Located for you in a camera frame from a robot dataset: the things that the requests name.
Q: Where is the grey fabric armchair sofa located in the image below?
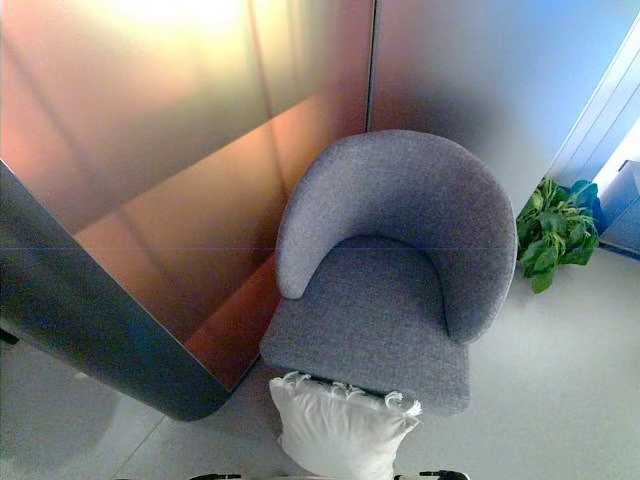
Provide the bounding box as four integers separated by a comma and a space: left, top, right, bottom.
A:
259, 129, 519, 419

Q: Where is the pale blue storage box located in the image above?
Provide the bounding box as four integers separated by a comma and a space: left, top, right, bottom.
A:
596, 158, 640, 247

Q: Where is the white tasselled pillow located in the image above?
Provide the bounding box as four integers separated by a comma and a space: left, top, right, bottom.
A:
268, 370, 424, 477

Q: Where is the green leafy potted plant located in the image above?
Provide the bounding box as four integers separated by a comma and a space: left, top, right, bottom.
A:
515, 177, 601, 295

